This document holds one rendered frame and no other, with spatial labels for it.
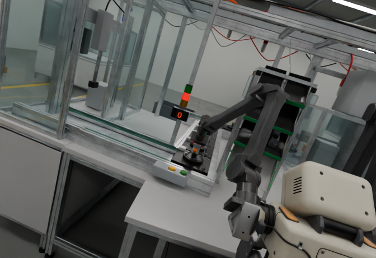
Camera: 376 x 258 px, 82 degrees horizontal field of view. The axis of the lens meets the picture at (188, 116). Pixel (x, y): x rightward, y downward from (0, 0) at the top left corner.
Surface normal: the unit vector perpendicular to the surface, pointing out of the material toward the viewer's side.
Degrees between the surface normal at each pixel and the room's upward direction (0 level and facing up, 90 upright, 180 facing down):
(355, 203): 48
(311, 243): 82
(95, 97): 90
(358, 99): 90
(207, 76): 90
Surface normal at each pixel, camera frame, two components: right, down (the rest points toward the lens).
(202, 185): -0.19, 0.17
